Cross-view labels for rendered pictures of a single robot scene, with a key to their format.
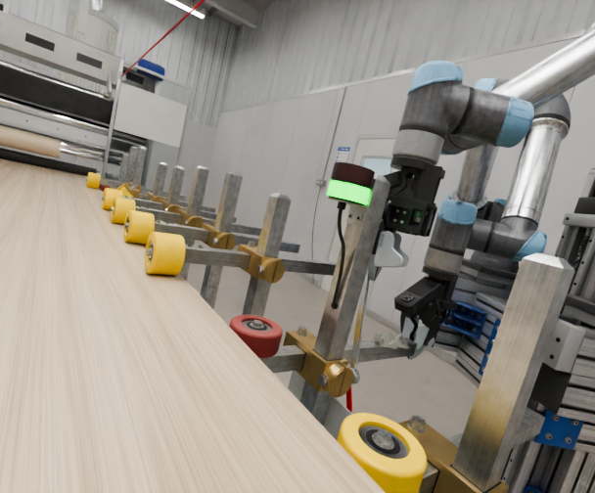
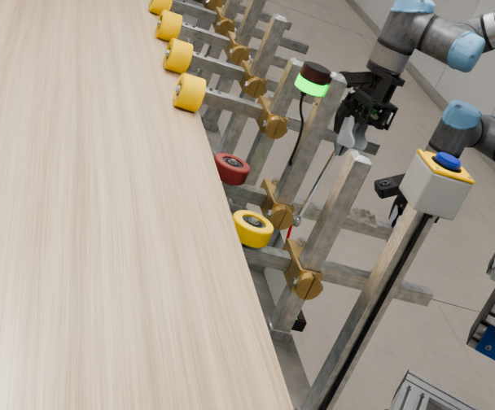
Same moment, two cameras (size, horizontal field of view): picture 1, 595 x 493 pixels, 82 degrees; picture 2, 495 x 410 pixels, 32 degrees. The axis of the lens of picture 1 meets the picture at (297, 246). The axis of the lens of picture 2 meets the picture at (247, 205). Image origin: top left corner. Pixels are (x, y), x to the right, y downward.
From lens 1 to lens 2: 1.31 m
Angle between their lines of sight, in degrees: 23
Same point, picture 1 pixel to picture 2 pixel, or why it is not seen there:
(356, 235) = (313, 115)
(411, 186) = (375, 86)
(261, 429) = (199, 197)
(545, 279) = (350, 164)
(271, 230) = (282, 91)
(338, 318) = (289, 172)
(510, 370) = (328, 208)
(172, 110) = not seen: outside the picture
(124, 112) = not seen: outside the picture
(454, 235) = (444, 136)
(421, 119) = (386, 37)
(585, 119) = not seen: outside the picture
